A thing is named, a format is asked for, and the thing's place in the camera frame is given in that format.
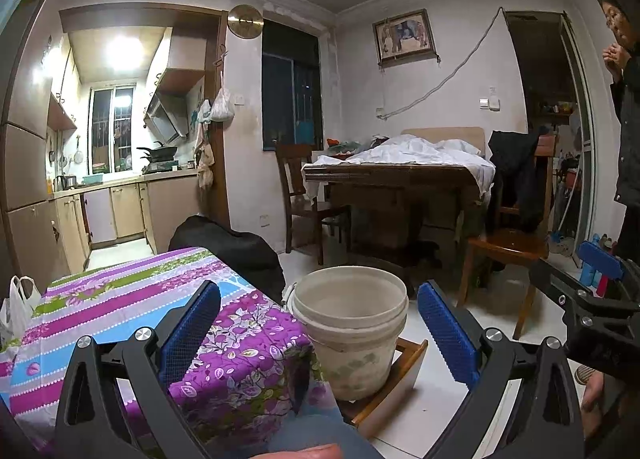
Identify beige headboard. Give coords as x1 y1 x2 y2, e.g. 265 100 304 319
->
401 126 487 156

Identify dark wooden table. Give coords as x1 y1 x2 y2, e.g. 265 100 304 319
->
302 163 488 300

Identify barred kitchen window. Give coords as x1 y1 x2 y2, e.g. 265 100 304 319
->
89 84 137 176

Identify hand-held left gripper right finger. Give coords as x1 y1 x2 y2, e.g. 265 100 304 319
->
418 280 587 459

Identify black jacket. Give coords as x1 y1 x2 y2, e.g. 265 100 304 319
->
486 128 548 235

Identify steel range hood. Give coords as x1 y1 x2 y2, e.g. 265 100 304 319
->
143 92 191 146

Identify person's left hand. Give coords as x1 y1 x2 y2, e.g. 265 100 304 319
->
267 443 346 459

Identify beige kitchen base cabinets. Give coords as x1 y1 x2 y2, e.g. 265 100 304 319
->
52 173 202 260

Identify gold wall clock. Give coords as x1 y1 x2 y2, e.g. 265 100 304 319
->
227 4 264 40

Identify wooden chair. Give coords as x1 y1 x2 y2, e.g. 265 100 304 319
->
456 132 560 340
275 142 352 266

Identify wooden stool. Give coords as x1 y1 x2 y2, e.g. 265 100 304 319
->
345 336 430 441

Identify white sheet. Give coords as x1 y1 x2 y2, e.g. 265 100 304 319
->
312 134 497 200

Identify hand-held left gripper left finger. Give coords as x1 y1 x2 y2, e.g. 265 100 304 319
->
53 280 222 459

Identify square ceiling light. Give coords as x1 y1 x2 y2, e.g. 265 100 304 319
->
101 30 147 74

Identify black bag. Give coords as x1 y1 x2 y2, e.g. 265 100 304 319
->
168 215 287 305

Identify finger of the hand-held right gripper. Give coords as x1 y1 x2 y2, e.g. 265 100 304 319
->
530 241 639 321

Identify dark window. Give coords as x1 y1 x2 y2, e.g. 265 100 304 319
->
261 18 322 154

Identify hanging cloths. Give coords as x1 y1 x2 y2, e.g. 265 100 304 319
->
194 99 217 190

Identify white wall cable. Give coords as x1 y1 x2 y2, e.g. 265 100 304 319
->
375 6 507 121

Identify sliding glass door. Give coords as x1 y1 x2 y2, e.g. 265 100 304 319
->
560 14 597 260

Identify black wok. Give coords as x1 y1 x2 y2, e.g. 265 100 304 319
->
136 141 179 163

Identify grey refrigerator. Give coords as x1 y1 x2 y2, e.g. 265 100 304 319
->
0 0 63 285

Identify white plastic bucket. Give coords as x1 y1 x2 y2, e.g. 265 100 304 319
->
289 265 409 402

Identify framed picture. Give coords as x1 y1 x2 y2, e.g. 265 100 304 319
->
371 8 438 67

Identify hanging white plastic bag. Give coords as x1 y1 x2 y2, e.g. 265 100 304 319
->
209 86 236 123

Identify person's right hand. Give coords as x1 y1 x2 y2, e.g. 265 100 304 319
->
580 371 628 441

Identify kitchen wall cabinet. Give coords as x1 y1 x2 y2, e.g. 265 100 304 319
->
154 26 208 97

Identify striped floral tablecloth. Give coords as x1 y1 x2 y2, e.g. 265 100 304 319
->
0 246 323 452

